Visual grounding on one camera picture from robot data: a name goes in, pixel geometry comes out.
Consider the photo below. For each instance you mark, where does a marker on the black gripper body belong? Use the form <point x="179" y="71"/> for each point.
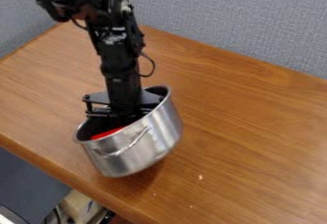
<point x="124" y="100"/>

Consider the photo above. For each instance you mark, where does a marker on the red block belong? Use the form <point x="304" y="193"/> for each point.
<point x="105" y="133"/>

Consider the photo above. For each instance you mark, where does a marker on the stainless steel pot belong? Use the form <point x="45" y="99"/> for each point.
<point x="137" y="146"/>

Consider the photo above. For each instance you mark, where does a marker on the beige box under table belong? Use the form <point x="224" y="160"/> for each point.
<point x="81" y="209"/>

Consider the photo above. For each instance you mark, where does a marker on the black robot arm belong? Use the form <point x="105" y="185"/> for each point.
<point x="117" y="40"/>

